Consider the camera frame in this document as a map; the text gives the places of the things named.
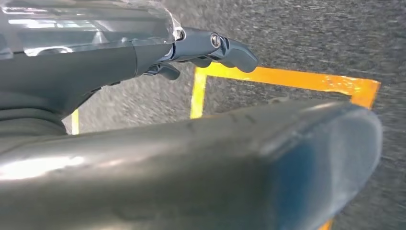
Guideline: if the yellow floor tape square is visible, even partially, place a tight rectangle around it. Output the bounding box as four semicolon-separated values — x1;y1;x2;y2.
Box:
190;62;381;230

